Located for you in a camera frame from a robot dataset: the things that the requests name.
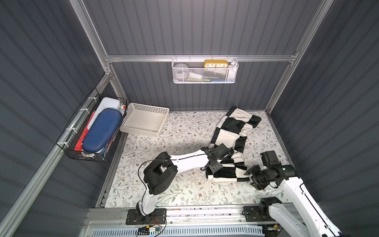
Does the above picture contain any white mesh hanging basket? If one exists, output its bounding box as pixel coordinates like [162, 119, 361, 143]
[171, 57, 239, 84]

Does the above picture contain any black white checkered pillowcase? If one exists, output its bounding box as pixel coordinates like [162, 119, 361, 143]
[205, 106, 262, 182]

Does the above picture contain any white ventilated front panel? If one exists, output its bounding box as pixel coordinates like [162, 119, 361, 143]
[89, 225, 265, 237]

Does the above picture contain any red flat folder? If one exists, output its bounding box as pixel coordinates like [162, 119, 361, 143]
[74, 112, 95, 152]

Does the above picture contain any white tape roll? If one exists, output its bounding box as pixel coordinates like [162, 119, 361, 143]
[173, 63, 189, 81]

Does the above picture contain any white perforated plastic basket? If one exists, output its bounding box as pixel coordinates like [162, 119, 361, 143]
[119, 103, 170, 138]

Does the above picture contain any yellow clock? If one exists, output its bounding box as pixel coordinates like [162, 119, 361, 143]
[204, 59, 229, 68]

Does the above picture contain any black wire wall basket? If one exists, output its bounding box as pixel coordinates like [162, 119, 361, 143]
[57, 89, 128, 163]

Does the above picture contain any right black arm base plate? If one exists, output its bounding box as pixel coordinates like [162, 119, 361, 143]
[242, 206, 274, 222]

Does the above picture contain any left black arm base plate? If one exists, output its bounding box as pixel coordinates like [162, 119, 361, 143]
[125, 208, 167, 226]

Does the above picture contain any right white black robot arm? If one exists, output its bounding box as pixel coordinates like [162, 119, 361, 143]
[243, 151, 343, 237]

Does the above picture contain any blue oval zip case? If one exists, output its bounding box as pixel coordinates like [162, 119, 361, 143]
[82, 108, 122, 153]

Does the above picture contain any small electronics board with wires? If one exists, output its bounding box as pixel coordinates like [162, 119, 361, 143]
[136, 226, 164, 237]

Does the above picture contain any floral patterned table mat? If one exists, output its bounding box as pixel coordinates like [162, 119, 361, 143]
[105, 111, 290, 208]

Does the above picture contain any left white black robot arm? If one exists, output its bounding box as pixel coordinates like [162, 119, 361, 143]
[136, 144, 232, 216]

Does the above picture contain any white flat plastic box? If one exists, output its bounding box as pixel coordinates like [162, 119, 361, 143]
[86, 97, 120, 130]

